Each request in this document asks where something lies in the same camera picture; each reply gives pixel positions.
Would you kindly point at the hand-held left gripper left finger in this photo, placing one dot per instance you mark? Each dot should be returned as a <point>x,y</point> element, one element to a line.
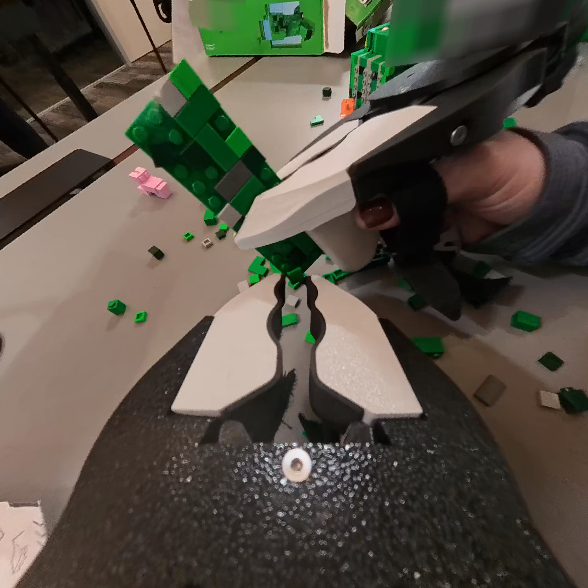
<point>229,358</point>

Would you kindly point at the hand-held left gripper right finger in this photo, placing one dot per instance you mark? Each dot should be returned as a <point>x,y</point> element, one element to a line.
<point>363,367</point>

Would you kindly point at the scattered small loose bricks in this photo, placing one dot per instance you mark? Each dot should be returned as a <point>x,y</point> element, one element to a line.
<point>525,320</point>

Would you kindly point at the green toy set box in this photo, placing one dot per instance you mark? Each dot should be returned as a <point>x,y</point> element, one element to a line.
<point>285,27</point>

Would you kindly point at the green brick plate assembly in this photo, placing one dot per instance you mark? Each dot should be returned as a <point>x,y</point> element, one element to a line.
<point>197,138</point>

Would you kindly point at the white instruction sheet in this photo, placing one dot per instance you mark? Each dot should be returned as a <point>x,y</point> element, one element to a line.
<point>18,542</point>

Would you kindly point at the person's right hand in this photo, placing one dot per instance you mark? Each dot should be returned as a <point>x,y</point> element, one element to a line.
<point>487,183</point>

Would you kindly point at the pink brick pig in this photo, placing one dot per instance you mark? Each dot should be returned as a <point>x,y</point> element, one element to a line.
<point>149,183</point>

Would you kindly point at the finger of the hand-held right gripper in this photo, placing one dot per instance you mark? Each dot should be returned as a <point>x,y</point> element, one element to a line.
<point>321,138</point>
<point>298,206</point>

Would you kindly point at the large green brick model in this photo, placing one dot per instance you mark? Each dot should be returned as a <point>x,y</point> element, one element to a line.
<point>367,69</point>

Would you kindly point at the small orange brick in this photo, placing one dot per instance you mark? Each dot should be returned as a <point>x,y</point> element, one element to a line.
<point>347,109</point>

